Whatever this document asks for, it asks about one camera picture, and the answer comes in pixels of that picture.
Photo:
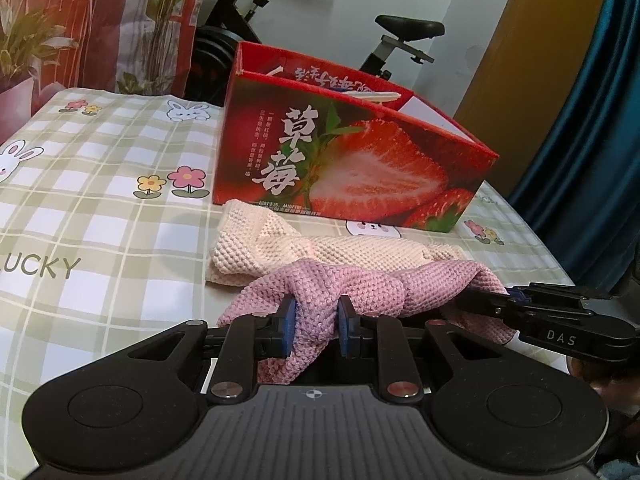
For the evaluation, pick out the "cream knitted cloth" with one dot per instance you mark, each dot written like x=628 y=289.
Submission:
x=300 y=250

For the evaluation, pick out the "dark blue curtain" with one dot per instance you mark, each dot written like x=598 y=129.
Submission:
x=590 y=135

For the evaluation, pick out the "black exercise bike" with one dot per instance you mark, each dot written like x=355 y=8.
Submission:
x=410 y=27

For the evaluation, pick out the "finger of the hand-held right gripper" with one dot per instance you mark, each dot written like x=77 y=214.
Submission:
x=560 y=294
x=487 y=305

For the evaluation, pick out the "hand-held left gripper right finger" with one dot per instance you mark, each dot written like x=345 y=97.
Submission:
x=345 y=331

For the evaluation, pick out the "printed backdrop cloth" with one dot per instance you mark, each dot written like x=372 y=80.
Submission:
x=50 y=15

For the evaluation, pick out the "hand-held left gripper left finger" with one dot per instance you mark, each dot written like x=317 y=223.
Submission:
x=289 y=326

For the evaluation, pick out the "yellow wooden door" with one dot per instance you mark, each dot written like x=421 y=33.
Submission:
x=525 y=60

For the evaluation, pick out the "pink knitted cloth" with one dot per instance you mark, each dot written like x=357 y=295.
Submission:
x=350 y=280

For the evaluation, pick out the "blue fluffy blanket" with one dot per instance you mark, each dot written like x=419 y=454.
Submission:
x=621 y=473

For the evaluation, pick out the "red strawberry print box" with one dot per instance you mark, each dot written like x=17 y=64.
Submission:
x=375 y=170

